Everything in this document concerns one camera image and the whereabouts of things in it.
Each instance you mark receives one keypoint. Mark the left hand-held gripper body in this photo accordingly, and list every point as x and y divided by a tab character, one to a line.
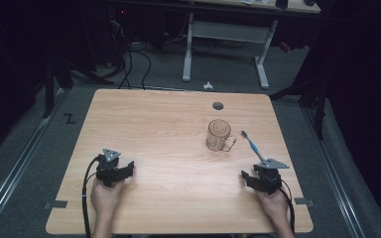
107	168

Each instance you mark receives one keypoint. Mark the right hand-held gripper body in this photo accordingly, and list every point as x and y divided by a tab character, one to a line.
271	180

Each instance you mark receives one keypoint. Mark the blue toothbrush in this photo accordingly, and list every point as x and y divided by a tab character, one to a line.
253	147

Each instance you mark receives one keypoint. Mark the clear glass mug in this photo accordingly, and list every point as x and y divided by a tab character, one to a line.
217	136

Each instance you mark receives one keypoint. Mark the person's right hand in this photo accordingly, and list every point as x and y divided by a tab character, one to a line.
273	203

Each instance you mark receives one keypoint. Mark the person's left hand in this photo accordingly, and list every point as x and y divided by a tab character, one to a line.
105	198

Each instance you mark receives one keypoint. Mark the grey tape strip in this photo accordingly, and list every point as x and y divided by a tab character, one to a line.
58	204
303	201

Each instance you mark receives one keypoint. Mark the black metal stand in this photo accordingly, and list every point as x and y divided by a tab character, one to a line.
49	89
320	109

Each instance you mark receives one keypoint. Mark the small white floor object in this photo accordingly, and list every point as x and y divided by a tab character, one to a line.
208	86

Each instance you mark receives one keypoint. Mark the small red object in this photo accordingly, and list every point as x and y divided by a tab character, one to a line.
284	47

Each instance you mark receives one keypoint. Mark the dark computer tower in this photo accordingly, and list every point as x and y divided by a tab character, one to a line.
117	33

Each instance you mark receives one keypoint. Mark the white-framed wooden desk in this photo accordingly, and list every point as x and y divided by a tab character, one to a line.
228	31

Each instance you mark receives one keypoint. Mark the black item on desk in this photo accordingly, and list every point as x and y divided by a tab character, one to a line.
281	3

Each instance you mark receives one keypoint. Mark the white papers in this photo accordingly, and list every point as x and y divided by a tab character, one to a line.
254	1

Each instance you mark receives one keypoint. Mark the metal floor rail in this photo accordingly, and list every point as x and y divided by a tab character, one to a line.
16	170
335	185

